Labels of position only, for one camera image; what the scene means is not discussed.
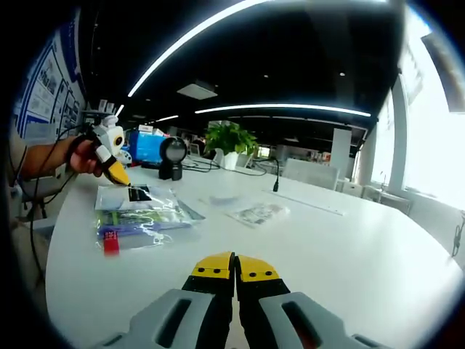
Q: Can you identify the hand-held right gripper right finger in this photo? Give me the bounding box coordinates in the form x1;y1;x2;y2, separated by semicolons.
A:
235;254;388;349

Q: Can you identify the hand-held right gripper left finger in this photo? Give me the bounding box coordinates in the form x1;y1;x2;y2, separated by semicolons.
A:
90;250;236;349

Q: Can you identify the clear black-label sheet goods packet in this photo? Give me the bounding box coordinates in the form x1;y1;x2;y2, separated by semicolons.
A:
94;183;181;212

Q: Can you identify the stack of sheet goods packets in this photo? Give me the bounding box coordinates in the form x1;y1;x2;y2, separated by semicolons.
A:
93;182;207;258

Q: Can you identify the clear red-label sheet goods packet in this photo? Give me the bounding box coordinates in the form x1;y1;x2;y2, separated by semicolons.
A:
94;222;193;258

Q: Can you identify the clear printed sheet goods packet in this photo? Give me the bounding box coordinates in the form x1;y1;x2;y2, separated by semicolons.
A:
225;201;292;229

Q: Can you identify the person's left hand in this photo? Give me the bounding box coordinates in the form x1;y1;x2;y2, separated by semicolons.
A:
69;140;106;178

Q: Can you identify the white shelf with boxes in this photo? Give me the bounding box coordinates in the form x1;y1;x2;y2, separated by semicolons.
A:
81;101;117;123

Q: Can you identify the blue plastic box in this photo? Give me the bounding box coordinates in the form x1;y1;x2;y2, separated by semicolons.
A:
129;129;170;163

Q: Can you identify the black round barcode scanner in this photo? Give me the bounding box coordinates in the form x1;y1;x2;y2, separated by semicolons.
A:
158;137;188;181

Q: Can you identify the grey office chair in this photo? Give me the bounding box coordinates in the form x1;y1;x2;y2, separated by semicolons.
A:
20;159;79;221

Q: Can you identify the white table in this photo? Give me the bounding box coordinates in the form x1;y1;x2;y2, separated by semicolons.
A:
45;159;464;349

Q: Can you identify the ceiling air vent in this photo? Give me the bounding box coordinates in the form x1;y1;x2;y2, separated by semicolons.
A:
177;79;219;101

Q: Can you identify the green potted plant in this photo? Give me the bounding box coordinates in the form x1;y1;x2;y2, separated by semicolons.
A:
203;121;259;171

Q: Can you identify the long ceiling light strip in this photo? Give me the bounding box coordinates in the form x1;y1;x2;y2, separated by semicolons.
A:
126;0;388;98
194;103;372;118

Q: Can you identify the person's beige clothing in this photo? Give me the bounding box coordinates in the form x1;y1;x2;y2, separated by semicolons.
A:
7;137;50;302

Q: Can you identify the white low cabinet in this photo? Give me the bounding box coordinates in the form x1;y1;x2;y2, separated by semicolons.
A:
283;159;341;190

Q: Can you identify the white square pillar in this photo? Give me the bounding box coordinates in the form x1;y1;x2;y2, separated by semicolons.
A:
331;127;353;181

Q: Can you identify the black wrist strap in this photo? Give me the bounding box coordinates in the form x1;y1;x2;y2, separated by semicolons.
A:
65;135;96;163

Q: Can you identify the blue white wall poster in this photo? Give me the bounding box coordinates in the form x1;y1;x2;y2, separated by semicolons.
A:
12;10;88;141

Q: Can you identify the black table cable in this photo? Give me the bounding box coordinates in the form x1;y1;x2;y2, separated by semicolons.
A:
183;158;222;172

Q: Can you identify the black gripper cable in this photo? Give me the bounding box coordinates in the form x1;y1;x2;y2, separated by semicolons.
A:
10;123;95;277

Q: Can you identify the black gooseneck cable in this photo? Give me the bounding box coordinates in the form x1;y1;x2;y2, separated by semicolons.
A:
254;158;281;193

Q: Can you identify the black cable bundle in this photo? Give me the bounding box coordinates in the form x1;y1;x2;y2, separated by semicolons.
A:
450;210;465;257

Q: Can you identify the black wall monitor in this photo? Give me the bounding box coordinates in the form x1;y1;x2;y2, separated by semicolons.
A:
420;31;465;113

